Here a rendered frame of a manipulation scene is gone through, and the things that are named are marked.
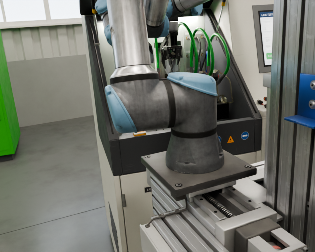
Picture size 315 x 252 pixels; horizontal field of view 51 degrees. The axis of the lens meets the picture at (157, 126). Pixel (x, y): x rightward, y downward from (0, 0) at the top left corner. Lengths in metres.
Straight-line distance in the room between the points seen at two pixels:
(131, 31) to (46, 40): 4.60
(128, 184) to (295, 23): 0.97
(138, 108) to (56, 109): 4.75
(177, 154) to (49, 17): 4.65
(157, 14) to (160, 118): 0.43
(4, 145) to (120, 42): 3.38
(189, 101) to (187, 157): 0.14
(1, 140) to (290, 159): 3.56
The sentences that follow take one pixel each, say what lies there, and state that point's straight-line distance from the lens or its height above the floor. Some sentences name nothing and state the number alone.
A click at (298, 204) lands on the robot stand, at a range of 0.79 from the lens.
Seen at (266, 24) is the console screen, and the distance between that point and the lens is 1.87.
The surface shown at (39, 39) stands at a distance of 5.36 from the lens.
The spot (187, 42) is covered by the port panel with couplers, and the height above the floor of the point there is 1.28.
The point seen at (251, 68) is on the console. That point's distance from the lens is 1.79.
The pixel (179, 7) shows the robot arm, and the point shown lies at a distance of 1.32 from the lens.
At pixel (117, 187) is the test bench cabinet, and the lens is 1.42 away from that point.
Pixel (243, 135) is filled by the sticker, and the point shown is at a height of 0.88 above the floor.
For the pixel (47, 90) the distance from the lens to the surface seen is 5.38.
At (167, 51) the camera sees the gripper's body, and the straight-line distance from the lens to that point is 1.49.
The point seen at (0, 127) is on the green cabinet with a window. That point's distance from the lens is 3.99.
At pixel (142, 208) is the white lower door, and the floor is 0.62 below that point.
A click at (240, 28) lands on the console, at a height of 1.34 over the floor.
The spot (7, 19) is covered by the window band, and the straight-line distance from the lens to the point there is 5.35.
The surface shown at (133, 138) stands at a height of 0.94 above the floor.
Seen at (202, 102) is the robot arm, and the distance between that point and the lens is 0.76.
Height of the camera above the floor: 1.39
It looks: 17 degrees down
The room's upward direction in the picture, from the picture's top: 4 degrees counter-clockwise
